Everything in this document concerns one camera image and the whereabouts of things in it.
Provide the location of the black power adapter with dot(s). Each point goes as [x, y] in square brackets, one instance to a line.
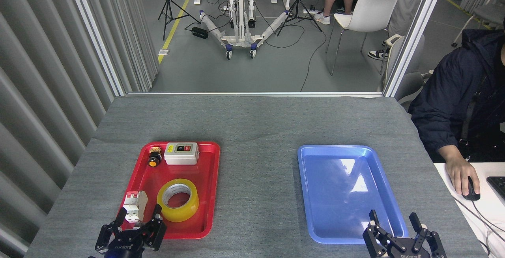
[199, 32]

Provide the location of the black keyboard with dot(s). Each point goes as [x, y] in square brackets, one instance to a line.
[498, 187]

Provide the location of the black tripod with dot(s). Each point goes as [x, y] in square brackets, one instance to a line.
[298, 1]
[169, 5]

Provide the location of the silver frame post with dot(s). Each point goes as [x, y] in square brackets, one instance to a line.
[95, 33]
[415, 33]

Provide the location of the silver frame rail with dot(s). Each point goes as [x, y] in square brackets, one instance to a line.
[256, 93]

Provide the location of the grey pleated curtain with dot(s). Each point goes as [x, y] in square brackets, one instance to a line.
[39, 92]

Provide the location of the white stand on wheels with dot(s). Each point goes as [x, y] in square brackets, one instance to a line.
[240, 13]

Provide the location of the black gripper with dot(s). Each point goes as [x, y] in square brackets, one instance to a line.
[410, 252]
[124, 248]

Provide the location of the yellow tape roll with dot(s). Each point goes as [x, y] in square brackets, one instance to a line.
[185, 210]

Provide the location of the red plastic tray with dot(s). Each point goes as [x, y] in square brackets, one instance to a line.
[181, 163]

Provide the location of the black computer mouse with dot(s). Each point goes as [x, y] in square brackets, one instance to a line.
[473, 195]

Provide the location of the grey chair with white legs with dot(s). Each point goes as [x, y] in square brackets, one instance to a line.
[489, 13]

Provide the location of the yellow push button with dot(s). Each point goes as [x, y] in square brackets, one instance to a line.
[154, 160]

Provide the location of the person in dark jacket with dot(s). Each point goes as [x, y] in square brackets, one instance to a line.
[446, 104]

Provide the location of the person's right hand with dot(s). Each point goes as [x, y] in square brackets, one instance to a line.
[459, 173]

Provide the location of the white desk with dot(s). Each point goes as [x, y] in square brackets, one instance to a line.
[493, 218]

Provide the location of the white plastic chair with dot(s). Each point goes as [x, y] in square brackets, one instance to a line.
[373, 9]

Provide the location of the white push-button switch box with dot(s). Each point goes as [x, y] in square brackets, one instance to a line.
[181, 156]

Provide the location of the white circuit breaker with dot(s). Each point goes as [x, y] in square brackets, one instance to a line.
[134, 204]

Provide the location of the blue plastic tray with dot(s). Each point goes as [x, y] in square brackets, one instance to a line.
[339, 195]

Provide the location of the grey office chair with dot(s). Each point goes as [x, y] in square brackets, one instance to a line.
[408, 86]

